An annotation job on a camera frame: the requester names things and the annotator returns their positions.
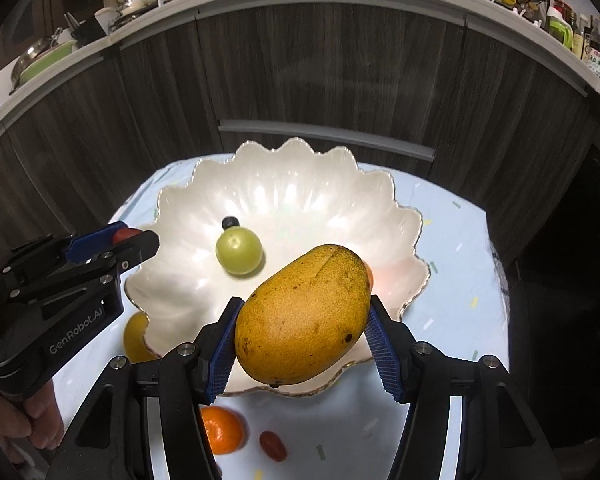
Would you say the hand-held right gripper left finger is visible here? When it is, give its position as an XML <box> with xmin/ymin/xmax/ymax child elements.
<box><xmin>55</xmin><ymin>297</ymin><xmax>246</xmax><ymax>480</ymax></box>

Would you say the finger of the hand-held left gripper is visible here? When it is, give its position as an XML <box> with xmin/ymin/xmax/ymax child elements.
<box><xmin>100</xmin><ymin>229</ymin><xmax>161</xmax><ymax>274</ymax></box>
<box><xmin>64</xmin><ymin>220</ymin><xmax>131</xmax><ymax>264</ymax></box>

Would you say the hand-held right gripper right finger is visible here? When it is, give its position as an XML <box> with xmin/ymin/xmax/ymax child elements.
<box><xmin>364</xmin><ymin>294</ymin><xmax>553</xmax><ymax>480</ymax></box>

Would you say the yellow mango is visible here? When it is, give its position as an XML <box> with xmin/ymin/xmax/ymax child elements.
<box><xmin>234</xmin><ymin>244</ymin><xmax>372</xmax><ymax>387</ymax></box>

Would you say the white scalloped bowl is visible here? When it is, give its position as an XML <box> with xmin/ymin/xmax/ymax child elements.
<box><xmin>124</xmin><ymin>137</ymin><xmax>431</xmax><ymax>399</ymax></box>

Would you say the person's left hand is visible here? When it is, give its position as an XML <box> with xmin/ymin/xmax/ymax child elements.
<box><xmin>0</xmin><ymin>387</ymin><xmax>67</xmax><ymax>467</ymax></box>

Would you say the yellow citrus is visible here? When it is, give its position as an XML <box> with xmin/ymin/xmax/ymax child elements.
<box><xmin>123</xmin><ymin>311</ymin><xmax>159</xmax><ymax>364</ymax></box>

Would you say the red date upper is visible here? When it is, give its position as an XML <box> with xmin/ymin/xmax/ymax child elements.
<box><xmin>258</xmin><ymin>430</ymin><xmax>288</xmax><ymax>461</ymax></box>

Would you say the light blue patterned tablecloth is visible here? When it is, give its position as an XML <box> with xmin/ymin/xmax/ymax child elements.
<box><xmin>50</xmin><ymin>152</ymin><xmax>512</xmax><ymax>480</ymax></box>

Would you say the black built-in oven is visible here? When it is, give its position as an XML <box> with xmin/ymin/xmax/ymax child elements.
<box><xmin>512</xmin><ymin>142</ymin><xmax>600</xmax><ymax>453</ymax></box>

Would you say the black utensil holder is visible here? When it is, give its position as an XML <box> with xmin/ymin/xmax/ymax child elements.
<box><xmin>64</xmin><ymin>12</ymin><xmax>107</xmax><ymax>47</ymax></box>

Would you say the dark wood kitchen cabinet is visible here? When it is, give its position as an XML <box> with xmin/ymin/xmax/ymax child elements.
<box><xmin>0</xmin><ymin>10</ymin><xmax>600</xmax><ymax>271</ymax></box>

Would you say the dark soy sauce bottle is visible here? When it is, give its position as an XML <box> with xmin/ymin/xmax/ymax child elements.
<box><xmin>582</xmin><ymin>27</ymin><xmax>600</xmax><ymax>82</ymax></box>

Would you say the green oil bottle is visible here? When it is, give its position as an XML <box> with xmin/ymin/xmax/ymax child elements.
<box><xmin>546</xmin><ymin>7</ymin><xmax>576</xmax><ymax>47</ymax></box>

